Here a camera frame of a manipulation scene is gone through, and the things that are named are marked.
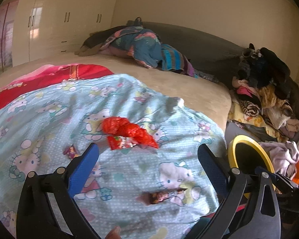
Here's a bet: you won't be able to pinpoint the red candy wrapper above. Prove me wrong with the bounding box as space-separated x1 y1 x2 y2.
107 136 139 150

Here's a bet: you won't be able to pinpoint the red plastic bag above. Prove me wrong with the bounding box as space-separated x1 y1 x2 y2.
101 117 159 148

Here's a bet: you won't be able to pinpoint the brown energy bar wrapper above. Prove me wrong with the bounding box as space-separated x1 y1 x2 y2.
139 188 187 205

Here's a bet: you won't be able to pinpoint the yellow rim black trash bin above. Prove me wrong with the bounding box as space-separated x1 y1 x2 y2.
227 134 276 192

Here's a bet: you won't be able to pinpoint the left hand red nails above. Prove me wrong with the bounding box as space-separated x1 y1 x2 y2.
105 226 121 239

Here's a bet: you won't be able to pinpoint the small purple candy wrapper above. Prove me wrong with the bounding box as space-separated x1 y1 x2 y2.
62 144 80 160

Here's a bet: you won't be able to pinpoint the lilac cloth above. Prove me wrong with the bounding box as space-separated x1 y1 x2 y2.
259 141 299 180

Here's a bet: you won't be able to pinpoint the Hello Kitty light blue blanket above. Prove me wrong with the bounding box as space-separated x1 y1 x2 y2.
0 74 225 238

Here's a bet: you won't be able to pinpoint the beige bed mattress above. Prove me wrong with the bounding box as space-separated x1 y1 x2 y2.
0 53 232 131

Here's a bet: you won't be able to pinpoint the patterned clothes pile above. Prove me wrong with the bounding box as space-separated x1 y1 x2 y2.
228 77 299 142

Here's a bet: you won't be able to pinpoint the red pink blanket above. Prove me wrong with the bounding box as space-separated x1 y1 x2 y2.
0 64 113 109

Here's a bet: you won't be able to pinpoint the grey headboard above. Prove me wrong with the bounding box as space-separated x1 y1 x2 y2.
141 21 250 90

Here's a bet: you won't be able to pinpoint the black clothes heap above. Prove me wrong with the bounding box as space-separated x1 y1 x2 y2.
237 43 299 120

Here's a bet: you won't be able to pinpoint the striped colourful cloth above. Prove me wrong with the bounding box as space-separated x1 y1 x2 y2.
161 44 196 78

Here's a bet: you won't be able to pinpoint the dark brown clothing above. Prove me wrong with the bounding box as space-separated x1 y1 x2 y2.
74 25 126 57

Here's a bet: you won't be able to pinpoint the teal floral clothes pile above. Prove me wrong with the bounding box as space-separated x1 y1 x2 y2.
100 17 162 68

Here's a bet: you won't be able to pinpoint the cream wardrobe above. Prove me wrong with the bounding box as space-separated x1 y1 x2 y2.
12 0 116 66

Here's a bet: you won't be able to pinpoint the pink glass door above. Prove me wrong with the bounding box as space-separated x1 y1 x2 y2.
0 0 19 74

